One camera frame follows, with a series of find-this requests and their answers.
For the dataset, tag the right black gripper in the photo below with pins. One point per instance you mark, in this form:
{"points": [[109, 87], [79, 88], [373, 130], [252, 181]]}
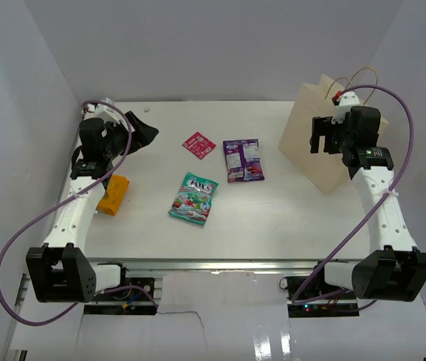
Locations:
{"points": [[324, 127]]}

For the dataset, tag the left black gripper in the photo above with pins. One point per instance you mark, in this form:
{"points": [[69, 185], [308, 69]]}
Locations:
{"points": [[143, 134]]}

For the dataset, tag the red snack sachet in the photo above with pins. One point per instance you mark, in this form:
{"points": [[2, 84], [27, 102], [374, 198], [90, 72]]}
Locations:
{"points": [[199, 145]]}

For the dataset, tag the orange mango gummy packet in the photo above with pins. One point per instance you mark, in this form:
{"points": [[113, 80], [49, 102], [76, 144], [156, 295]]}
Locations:
{"points": [[116, 190]]}

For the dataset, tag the green Fox's candy packet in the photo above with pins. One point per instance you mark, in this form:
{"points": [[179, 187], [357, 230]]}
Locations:
{"points": [[194, 199]]}

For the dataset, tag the purple snack packet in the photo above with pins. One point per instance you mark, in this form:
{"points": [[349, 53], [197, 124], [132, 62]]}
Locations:
{"points": [[243, 160]]}

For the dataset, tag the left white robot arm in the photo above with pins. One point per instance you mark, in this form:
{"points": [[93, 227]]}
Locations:
{"points": [[58, 269]]}

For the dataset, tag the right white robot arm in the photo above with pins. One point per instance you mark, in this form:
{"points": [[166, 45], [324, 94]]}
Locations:
{"points": [[395, 269]]}

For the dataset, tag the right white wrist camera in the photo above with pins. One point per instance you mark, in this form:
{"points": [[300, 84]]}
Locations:
{"points": [[345, 102]]}

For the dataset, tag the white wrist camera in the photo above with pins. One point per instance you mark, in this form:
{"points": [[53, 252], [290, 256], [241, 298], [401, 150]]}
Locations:
{"points": [[345, 102], [101, 111]]}

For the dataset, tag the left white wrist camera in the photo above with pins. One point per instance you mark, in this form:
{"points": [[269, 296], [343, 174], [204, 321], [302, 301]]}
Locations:
{"points": [[101, 111]]}

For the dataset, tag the aluminium table rail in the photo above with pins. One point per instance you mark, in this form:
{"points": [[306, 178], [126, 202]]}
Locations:
{"points": [[211, 265]]}

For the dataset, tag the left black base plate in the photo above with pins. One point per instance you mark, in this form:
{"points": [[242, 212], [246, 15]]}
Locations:
{"points": [[131, 302]]}

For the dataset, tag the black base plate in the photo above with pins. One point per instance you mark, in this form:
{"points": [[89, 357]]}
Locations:
{"points": [[131, 302], [342, 305]]}

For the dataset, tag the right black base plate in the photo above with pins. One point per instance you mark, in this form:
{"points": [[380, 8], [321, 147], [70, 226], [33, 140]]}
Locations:
{"points": [[342, 305]]}

